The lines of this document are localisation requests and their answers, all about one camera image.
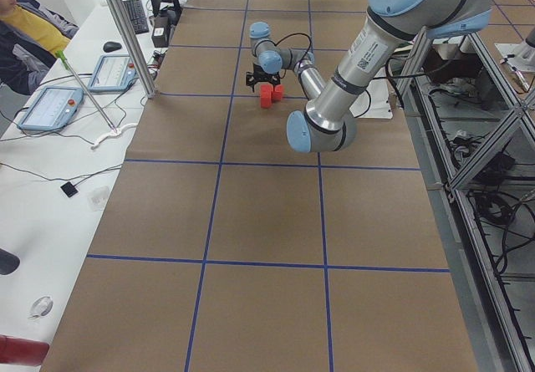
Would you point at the red block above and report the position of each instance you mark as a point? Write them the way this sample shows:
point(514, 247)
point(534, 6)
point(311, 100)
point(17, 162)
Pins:
point(266, 100)

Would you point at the right teach pendant tablet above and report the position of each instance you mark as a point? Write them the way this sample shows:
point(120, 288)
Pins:
point(113, 74)

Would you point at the black keyboard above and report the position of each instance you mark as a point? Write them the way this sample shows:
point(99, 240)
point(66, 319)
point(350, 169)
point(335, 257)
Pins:
point(136, 13)

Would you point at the brown paper table mat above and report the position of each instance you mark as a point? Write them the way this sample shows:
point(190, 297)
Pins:
point(222, 249)

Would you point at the teach pendant tablet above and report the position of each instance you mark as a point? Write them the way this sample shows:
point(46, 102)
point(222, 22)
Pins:
point(113, 74)
point(52, 110)

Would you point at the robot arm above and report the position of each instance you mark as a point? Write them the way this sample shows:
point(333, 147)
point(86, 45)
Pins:
point(326, 123)

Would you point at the red cylinder object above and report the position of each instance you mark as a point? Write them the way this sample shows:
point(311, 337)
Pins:
point(23, 352)

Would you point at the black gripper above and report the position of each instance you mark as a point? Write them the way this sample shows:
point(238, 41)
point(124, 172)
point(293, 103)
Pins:
point(265, 76)

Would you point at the left teach pendant tablet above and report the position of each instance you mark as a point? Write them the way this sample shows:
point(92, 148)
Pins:
point(52, 110)

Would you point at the black computer mouse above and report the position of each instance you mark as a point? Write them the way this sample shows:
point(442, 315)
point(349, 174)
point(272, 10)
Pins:
point(111, 46)

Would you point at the seated person yellow shirt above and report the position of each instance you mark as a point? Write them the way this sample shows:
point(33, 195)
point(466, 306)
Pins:
point(31, 36)

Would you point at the aluminium frame post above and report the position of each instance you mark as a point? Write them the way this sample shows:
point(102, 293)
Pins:
point(126, 30)

